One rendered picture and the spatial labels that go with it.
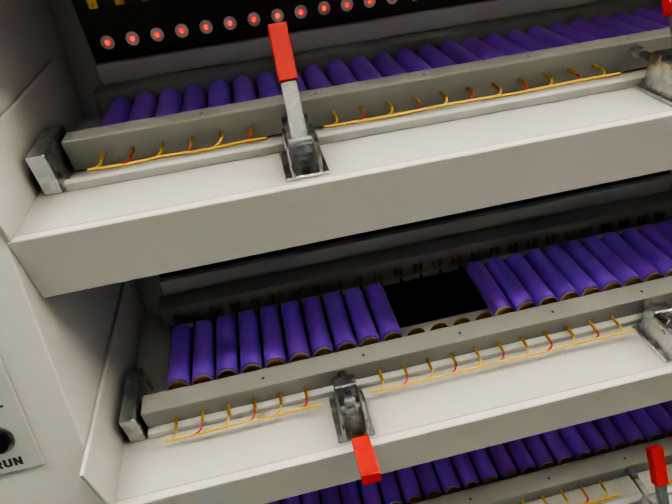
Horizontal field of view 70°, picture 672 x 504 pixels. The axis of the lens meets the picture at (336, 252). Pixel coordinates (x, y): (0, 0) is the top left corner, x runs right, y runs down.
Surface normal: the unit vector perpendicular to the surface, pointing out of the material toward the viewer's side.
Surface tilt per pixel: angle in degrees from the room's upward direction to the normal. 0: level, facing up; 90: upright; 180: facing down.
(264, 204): 112
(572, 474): 22
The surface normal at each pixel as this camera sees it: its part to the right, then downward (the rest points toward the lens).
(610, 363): -0.10, -0.77
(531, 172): 0.20, 0.60
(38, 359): 0.14, 0.27
